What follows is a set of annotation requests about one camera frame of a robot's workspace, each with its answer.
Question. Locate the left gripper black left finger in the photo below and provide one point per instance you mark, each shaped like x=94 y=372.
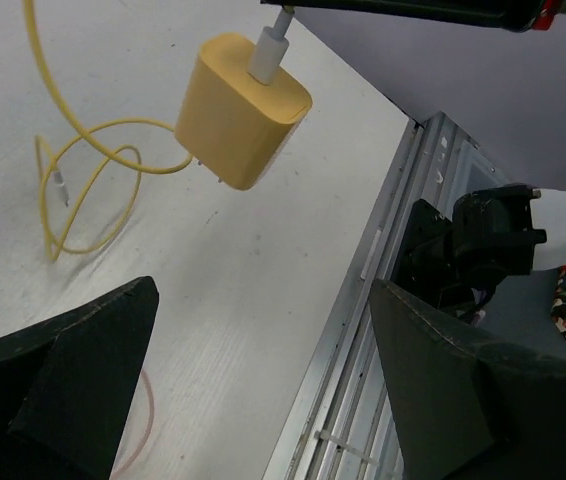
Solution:
x=67 y=384

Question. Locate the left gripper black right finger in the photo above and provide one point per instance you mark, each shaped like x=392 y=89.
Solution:
x=477 y=407

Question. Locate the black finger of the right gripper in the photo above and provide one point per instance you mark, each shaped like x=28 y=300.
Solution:
x=505 y=15

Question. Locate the yellow charger plug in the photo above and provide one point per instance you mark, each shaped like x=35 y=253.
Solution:
x=234 y=125

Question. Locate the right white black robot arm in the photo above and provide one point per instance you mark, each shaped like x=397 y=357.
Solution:
x=510 y=230

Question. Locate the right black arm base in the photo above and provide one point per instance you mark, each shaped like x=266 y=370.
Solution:
x=425 y=266

